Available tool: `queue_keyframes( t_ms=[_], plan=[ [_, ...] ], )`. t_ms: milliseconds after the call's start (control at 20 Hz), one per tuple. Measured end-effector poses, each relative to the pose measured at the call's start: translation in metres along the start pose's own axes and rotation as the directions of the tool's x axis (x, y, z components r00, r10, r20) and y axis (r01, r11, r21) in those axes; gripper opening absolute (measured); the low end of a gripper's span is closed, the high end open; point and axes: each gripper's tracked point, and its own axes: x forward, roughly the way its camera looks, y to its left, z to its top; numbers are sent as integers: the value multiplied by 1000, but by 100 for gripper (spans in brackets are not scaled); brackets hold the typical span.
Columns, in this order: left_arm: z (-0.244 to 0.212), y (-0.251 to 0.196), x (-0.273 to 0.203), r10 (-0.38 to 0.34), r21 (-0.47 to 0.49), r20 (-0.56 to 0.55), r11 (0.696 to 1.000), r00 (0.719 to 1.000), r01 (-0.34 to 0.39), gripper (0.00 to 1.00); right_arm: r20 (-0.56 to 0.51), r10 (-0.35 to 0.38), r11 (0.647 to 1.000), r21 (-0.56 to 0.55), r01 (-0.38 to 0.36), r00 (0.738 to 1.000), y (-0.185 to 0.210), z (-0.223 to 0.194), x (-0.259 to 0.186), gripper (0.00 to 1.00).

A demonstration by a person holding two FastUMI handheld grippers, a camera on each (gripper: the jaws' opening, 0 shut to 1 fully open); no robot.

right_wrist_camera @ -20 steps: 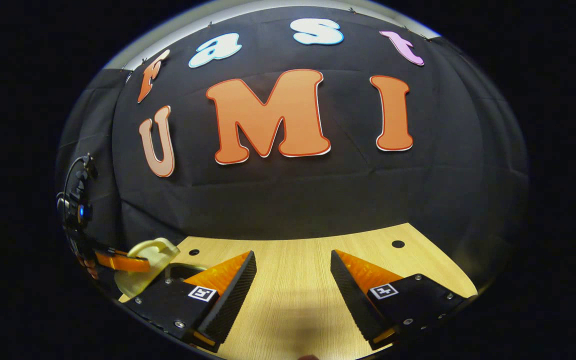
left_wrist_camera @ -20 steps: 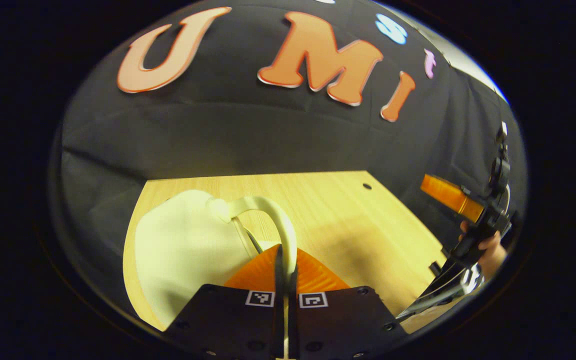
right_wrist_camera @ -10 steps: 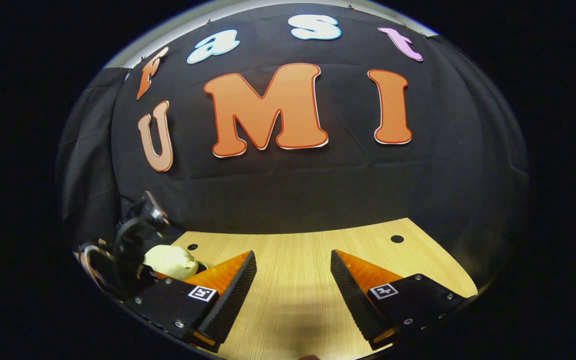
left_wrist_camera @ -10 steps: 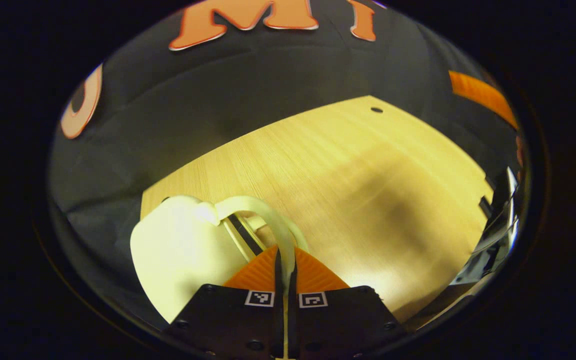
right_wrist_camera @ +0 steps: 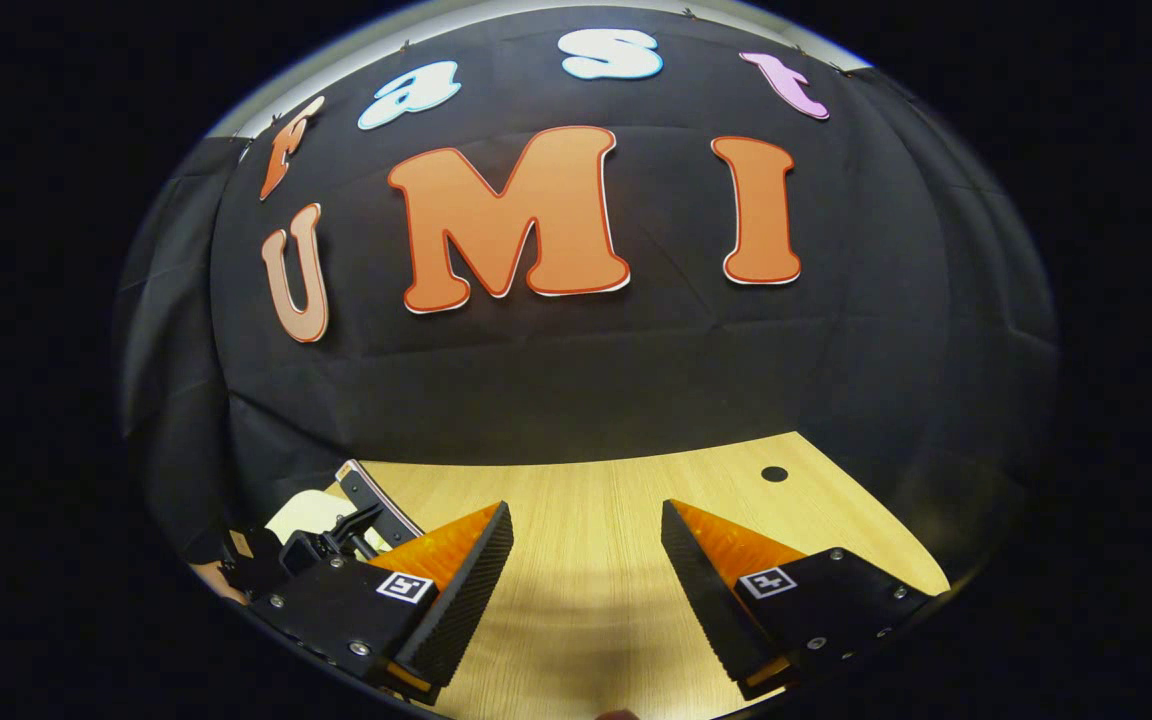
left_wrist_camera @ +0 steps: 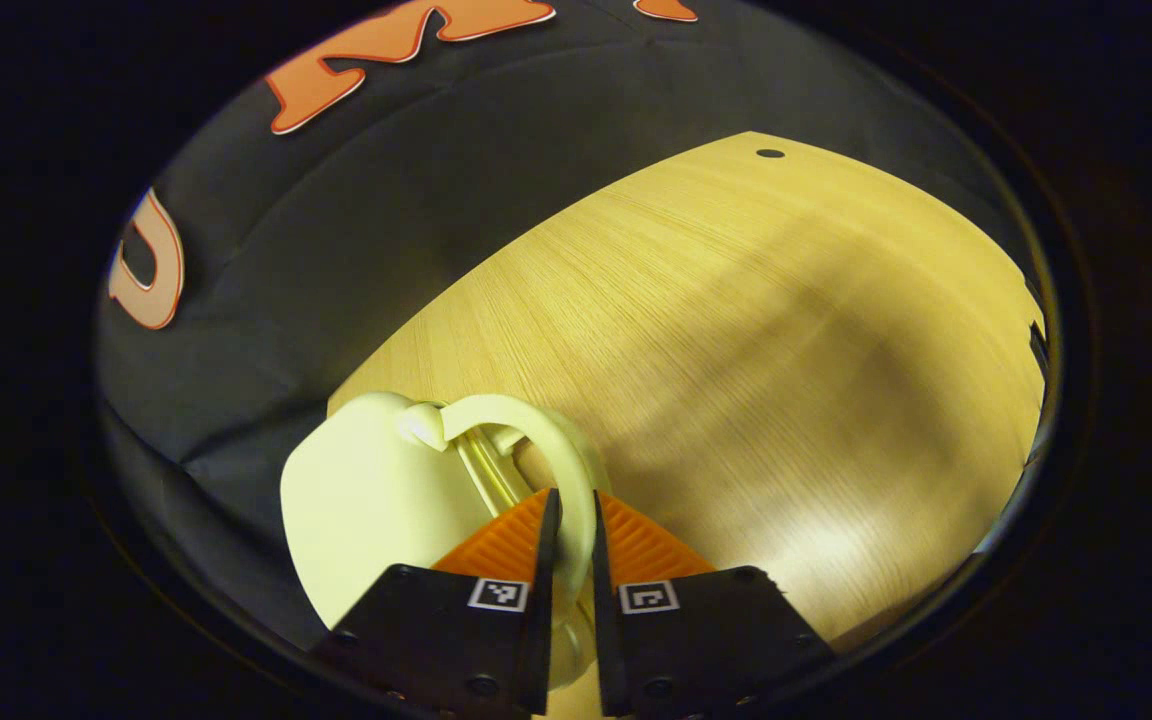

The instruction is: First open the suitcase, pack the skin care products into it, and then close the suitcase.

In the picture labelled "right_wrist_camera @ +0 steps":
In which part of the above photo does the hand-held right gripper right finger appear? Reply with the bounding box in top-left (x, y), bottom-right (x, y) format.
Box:
top-left (660, 498), bottom-right (937, 701)

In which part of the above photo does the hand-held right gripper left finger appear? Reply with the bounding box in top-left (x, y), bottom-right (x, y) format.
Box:
top-left (248, 500), bottom-right (515, 706)

